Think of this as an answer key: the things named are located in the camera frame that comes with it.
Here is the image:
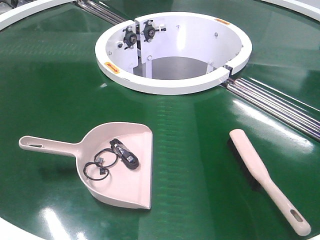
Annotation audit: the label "pink plastic dustpan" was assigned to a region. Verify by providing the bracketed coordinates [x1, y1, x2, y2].
[18, 122, 153, 210]

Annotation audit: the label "black cable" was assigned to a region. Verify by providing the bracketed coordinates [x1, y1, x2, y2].
[82, 138, 140, 181]

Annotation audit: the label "beige hand brush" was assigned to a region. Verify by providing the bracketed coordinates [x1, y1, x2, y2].
[228, 129, 311, 236]

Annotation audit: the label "white outer conveyor rim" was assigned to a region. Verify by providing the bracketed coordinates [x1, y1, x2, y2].
[0, 0, 320, 30]

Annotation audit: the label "left black bearing block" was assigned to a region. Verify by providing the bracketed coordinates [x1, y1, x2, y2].
[123, 26, 137, 50]

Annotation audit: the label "black bearing block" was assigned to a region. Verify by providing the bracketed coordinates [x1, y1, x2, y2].
[140, 19, 167, 43]
[123, 26, 137, 50]

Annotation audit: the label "right black bearing block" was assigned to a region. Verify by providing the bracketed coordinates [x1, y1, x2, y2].
[140, 19, 167, 43]

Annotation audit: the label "steel rollers back left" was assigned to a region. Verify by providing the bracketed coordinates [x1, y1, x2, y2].
[74, 0, 127, 25]

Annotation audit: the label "steel rollers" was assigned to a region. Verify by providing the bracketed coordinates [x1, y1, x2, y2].
[74, 0, 127, 25]
[221, 78, 320, 141]

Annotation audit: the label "steel rollers right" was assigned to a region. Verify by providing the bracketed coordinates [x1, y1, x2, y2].
[221, 78, 320, 141]

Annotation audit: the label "white inner conveyor ring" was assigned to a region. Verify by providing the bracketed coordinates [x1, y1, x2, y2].
[94, 11, 253, 96]

